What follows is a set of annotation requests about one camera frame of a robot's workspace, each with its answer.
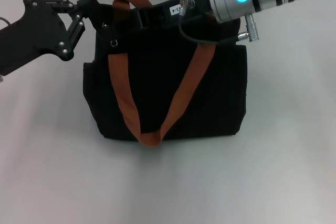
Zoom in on right gripper cable with connector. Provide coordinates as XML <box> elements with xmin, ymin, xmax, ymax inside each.
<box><xmin>178</xmin><ymin>0</ymin><xmax>260</xmax><ymax>45</ymax></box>

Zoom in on black bag with brown handles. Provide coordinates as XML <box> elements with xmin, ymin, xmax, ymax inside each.
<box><xmin>82</xmin><ymin>0</ymin><xmax>249</xmax><ymax>146</ymax></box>

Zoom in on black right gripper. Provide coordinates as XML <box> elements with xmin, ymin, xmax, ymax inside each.
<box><xmin>130</xmin><ymin>0</ymin><xmax>218</xmax><ymax>29</ymax></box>

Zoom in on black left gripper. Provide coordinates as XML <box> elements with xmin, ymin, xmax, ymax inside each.
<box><xmin>0</xmin><ymin>0</ymin><xmax>102</xmax><ymax>77</ymax></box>

